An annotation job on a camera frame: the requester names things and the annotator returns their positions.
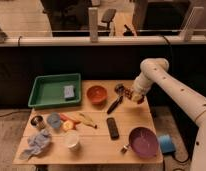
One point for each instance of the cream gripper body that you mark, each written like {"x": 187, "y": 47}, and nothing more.
{"x": 137, "y": 97}

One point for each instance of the dark grape bunch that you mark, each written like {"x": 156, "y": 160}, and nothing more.
{"x": 128, "y": 94}

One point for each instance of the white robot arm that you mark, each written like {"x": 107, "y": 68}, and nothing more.
{"x": 155, "y": 70}

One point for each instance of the red bowl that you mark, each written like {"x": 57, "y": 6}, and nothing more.
{"x": 96, "y": 94}

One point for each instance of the purple bowl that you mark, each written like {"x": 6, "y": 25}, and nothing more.
{"x": 143, "y": 142}

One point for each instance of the black remote control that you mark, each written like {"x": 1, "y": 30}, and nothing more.
{"x": 112, "y": 127}

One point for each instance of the blue sponge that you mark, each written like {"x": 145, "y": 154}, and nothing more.
{"x": 69, "y": 92}

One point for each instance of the yellow apple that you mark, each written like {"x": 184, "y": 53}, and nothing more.
{"x": 68, "y": 125}

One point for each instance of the white cup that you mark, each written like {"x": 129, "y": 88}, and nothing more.
{"x": 72, "y": 140}

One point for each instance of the orange carrot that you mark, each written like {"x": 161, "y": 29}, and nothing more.
{"x": 65, "y": 118}

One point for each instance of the green plastic tray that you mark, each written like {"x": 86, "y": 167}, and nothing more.
{"x": 49, "y": 91}

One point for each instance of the blue plastic cup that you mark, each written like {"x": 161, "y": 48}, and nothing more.
{"x": 54, "y": 120}

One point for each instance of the black office chair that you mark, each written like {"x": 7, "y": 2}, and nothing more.
{"x": 107, "y": 18}

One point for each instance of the small metal cup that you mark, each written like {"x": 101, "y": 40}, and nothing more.
{"x": 38, "y": 122}

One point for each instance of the crumpled blue cloth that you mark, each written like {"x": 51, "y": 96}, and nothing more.
{"x": 37, "y": 143}

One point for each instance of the black handled kitchen tool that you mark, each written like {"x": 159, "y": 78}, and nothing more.
{"x": 119, "y": 89}

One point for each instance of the white horizontal rail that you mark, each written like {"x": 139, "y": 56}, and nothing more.
{"x": 101, "y": 41}

